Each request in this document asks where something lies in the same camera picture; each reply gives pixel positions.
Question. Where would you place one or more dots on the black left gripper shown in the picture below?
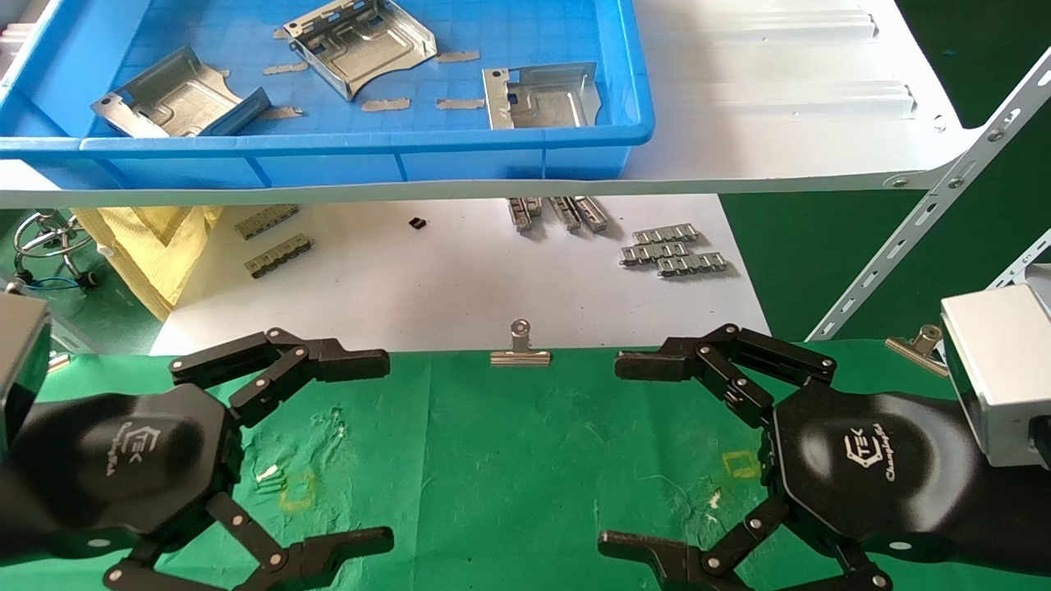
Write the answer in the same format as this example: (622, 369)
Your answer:
(123, 460)

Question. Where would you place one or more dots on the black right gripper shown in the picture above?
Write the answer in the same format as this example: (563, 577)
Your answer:
(870, 468)

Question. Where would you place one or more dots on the bent sheet metal part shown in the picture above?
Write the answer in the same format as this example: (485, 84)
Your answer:
(361, 49)
(181, 98)
(542, 107)

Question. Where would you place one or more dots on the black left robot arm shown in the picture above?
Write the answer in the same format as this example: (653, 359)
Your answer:
(12, 509)

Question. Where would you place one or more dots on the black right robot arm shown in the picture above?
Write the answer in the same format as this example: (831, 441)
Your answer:
(1018, 509)

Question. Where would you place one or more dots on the green cloth mat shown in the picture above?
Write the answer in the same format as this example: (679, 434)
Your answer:
(493, 460)

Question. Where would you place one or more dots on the silver connector strip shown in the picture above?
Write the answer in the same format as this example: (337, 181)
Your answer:
(522, 213)
(694, 264)
(565, 213)
(665, 234)
(653, 253)
(593, 213)

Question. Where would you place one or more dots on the tan connector strip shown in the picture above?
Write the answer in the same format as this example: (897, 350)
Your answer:
(267, 222)
(279, 256)

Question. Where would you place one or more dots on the white lower board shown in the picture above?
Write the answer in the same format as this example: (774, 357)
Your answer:
(460, 287)

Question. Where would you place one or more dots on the yellow cloth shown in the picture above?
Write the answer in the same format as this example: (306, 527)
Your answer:
(148, 254)

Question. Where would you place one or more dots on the grey perforated shelf strut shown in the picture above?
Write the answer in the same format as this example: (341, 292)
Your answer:
(70, 338)

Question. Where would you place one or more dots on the blue plastic bin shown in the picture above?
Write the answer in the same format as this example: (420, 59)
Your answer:
(328, 160)

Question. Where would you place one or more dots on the long perforated shelf strut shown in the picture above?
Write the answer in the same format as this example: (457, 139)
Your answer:
(928, 217)

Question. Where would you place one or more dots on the white metal shelf board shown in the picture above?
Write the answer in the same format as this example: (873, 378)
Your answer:
(780, 123)

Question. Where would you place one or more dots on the short perforated shelf strut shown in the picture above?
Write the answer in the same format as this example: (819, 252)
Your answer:
(1022, 264)

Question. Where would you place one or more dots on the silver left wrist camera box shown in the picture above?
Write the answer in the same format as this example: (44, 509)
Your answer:
(20, 361)

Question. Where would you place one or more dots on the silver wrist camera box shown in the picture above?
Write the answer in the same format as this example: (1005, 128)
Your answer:
(20, 361)
(1002, 369)

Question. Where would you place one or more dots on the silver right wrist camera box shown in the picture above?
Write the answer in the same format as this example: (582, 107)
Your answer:
(1002, 369)

